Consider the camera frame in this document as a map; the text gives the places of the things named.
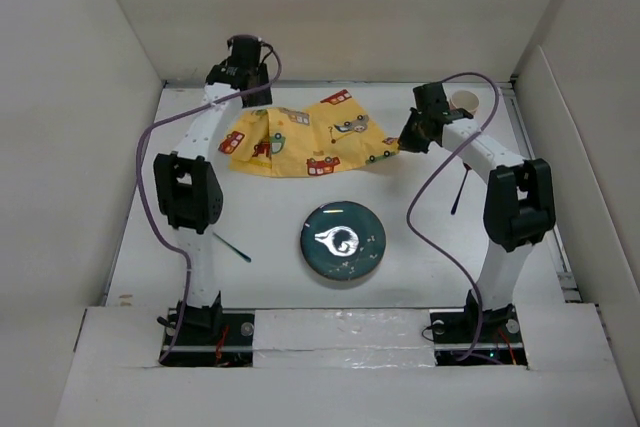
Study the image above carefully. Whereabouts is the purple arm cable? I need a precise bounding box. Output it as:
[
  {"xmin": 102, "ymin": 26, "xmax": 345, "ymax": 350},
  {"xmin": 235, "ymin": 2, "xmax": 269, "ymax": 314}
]
[
  {"xmin": 136, "ymin": 34, "xmax": 284, "ymax": 364},
  {"xmin": 406, "ymin": 71, "xmax": 501, "ymax": 364}
]

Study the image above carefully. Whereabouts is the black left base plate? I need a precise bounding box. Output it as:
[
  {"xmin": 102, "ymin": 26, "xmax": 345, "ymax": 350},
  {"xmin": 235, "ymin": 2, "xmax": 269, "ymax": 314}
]
[{"xmin": 157, "ymin": 309, "xmax": 255, "ymax": 368}]

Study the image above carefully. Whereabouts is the iridescent purple spoon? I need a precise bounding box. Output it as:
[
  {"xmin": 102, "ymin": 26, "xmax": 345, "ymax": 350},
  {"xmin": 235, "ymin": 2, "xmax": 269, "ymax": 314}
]
[{"xmin": 450, "ymin": 163, "xmax": 472, "ymax": 216}]

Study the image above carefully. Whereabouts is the iridescent fork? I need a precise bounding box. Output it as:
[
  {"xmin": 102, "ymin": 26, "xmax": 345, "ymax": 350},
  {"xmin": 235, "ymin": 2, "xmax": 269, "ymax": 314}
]
[{"xmin": 212, "ymin": 232, "xmax": 252, "ymax": 263}]

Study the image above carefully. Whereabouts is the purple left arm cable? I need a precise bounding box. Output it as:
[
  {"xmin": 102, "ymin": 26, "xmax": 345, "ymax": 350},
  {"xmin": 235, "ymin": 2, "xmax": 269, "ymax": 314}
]
[{"xmin": 136, "ymin": 34, "xmax": 284, "ymax": 364}]

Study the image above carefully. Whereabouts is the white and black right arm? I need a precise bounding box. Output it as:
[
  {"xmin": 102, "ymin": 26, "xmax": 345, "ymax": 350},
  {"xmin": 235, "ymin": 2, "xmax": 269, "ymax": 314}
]
[{"xmin": 398, "ymin": 82, "xmax": 556, "ymax": 344}]

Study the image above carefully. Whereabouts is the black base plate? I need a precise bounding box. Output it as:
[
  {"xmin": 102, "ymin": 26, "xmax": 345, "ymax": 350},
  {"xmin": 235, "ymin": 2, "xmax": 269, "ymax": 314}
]
[
  {"xmin": 422, "ymin": 305, "xmax": 528, "ymax": 367},
  {"xmin": 157, "ymin": 309, "xmax": 255, "ymax": 368}
]

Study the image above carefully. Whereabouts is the yellow vehicle-print cloth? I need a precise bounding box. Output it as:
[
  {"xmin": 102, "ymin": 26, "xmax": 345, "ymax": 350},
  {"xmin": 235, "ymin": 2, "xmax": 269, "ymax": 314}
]
[{"xmin": 218, "ymin": 90, "xmax": 399, "ymax": 178}]

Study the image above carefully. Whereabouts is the dark teal patterned plate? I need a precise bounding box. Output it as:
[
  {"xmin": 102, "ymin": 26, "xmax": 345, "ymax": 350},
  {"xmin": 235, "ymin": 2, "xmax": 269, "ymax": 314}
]
[{"xmin": 299, "ymin": 201, "xmax": 387, "ymax": 282}]

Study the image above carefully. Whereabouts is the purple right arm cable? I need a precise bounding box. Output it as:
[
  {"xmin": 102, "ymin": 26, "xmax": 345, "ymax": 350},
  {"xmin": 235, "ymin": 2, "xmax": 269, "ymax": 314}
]
[{"xmin": 406, "ymin": 71, "xmax": 501, "ymax": 364}]

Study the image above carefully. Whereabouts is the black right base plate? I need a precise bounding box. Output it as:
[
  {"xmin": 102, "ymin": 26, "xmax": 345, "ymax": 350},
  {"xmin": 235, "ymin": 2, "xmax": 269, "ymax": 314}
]
[{"xmin": 422, "ymin": 305, "xmax": 528, "ymax": 367}]

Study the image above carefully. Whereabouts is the pink paper cup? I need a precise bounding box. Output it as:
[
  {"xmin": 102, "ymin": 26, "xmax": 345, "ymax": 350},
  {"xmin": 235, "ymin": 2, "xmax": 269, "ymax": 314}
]
[{"xmin": 449, "ymin": 90, "xmax": 480, "ymax": 117}]

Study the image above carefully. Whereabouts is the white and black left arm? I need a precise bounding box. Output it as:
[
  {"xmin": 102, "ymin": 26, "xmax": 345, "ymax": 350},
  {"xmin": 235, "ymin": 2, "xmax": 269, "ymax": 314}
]
[{"xmin": 153, "ymin": 35, "xmax": 272, "ymax": 344}]

